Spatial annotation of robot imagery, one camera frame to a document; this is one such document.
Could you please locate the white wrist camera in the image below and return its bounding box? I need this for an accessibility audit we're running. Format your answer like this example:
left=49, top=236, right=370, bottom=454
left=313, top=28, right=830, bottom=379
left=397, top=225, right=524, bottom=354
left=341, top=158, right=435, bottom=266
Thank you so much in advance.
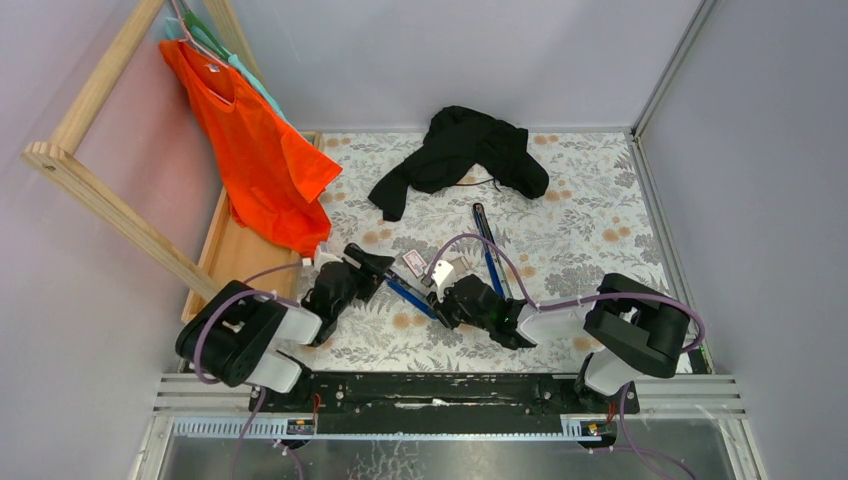
left=312, top=241, right=342, bottom=271
left=426, top=260, right=457, bottom=291

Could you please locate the wooden clothes rack frame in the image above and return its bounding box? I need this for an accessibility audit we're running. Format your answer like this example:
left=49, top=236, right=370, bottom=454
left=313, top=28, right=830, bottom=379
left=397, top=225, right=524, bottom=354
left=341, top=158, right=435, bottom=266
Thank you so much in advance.
left=21, top=1, right=226, bottom=302

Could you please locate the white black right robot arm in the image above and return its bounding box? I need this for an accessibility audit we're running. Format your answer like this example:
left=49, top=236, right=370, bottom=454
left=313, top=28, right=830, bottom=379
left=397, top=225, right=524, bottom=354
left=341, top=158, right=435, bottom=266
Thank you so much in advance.
left=427, top=273, right=695, bottom=412

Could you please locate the black crumpled garment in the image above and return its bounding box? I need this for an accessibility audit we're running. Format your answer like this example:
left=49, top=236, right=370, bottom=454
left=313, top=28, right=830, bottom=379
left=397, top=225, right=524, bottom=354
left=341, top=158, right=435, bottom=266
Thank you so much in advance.
left=368, top=106, right=549, bottom=222

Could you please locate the pink clothes hanger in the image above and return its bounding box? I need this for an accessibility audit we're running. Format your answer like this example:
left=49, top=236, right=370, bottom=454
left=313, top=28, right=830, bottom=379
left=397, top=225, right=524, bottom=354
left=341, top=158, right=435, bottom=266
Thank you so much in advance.
left=170, top=1, right=236, bottom=113

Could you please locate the blue stapler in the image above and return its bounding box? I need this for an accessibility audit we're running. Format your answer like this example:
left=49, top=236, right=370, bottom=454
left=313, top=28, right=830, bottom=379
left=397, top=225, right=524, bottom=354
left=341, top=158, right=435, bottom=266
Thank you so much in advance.
left=384, top=269, right=437, bottom=320
left=472, top=203, right=512, bottom=298

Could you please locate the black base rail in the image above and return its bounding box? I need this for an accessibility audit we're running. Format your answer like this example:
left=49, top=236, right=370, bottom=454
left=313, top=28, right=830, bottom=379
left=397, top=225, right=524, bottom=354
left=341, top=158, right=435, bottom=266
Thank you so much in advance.
left=250, top=371, right=640, bottom=435

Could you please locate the floral tablecloth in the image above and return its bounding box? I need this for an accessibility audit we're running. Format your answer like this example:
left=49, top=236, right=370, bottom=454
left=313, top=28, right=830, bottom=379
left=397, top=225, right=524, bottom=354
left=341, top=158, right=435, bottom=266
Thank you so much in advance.
left=279, top=132, right=668, bottom=372

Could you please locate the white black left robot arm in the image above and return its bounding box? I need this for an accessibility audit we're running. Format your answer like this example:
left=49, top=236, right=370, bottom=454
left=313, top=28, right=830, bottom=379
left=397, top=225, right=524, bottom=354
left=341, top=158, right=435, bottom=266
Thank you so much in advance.
left=175, top=243, right=395, bottom=411

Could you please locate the orange t-shirt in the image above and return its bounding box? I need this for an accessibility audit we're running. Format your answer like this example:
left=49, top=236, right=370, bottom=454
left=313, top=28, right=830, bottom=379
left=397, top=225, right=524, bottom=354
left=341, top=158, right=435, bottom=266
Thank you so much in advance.
left=159, top=40, right=342, bottom=257

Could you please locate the staple tray with staples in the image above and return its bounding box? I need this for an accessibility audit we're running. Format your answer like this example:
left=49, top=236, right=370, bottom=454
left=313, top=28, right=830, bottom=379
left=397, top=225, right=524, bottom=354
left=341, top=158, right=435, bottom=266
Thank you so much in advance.
left=450, top=257, right=471, bottom=273

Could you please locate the teal hanging garment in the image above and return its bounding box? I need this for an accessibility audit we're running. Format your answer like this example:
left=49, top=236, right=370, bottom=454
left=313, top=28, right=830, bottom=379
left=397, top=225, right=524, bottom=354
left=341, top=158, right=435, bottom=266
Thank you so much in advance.
left=164, top=17, right=288, bottom=123

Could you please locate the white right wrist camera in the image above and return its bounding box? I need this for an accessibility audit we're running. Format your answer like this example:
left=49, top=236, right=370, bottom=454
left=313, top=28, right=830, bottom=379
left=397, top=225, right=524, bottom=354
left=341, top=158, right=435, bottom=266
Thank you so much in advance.
left=426, top=260, right=457, bottom=291

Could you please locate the wooden tray base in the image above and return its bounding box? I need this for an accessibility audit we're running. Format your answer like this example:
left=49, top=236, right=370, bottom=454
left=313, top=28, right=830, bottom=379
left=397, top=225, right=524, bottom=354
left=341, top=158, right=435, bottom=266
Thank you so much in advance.
left=181, top=132, right=324, bottom=323

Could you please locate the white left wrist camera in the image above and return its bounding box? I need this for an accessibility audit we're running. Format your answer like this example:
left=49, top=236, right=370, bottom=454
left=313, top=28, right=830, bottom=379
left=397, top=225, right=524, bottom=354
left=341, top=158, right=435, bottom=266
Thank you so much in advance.
left=312, top=241, right=342, bottom=271

